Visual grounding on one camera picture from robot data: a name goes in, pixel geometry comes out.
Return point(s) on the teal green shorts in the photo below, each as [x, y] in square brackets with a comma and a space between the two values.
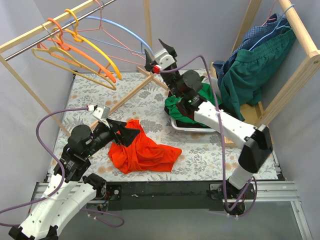
[251, 70]

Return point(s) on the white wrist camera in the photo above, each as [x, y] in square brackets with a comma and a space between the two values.
[100, 113]
[162, 60]

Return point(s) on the light blue wire hanger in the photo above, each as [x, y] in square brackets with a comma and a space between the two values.
[275, 28]

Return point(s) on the metal hanging rod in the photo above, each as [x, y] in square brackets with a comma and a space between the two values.
[41, 28]

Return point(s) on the white plastic basket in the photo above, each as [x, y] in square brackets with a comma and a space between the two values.
[191, 129]

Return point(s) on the dark yellow plastic hanger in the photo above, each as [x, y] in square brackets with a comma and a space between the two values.
[79, 38]

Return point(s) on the green t shirt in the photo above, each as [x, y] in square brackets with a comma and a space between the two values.
[186, 107]

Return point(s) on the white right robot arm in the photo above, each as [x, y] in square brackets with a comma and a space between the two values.
[255, 142]

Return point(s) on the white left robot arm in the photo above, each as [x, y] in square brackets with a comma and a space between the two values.
[69, 190]

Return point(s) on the black t shirt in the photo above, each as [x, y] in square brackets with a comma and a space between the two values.
[172, 110]

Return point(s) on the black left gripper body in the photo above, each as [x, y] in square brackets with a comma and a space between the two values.
[116, 131]

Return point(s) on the pink wire hanger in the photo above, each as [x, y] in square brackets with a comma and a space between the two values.
[270, 13]

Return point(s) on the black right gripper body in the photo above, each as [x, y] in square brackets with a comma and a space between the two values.
[175, 79]

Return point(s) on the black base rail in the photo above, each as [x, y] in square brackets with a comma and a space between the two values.
[163, 195]

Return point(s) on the floral table cloth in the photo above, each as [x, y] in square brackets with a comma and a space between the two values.
[202, 157]

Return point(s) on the orange plastic hanger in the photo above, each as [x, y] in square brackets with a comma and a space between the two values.
[62, 51]

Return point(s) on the blue checkered shorts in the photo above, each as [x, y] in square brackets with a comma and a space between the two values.
[249, 39]

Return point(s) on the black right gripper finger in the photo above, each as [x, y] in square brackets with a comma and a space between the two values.
[166, 50]
[149, 62]

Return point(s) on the orange t shirt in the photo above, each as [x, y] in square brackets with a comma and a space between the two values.
[143, 154]

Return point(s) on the wooden clothes rack left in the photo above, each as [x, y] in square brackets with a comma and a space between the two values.
[150, 76]

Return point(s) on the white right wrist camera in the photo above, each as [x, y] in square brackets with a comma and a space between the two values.
[162, 60]

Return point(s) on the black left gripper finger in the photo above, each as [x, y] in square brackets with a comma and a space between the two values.
[115, 124]
[126, 135]

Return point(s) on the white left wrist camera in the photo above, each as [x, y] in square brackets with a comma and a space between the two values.
[100, 113]

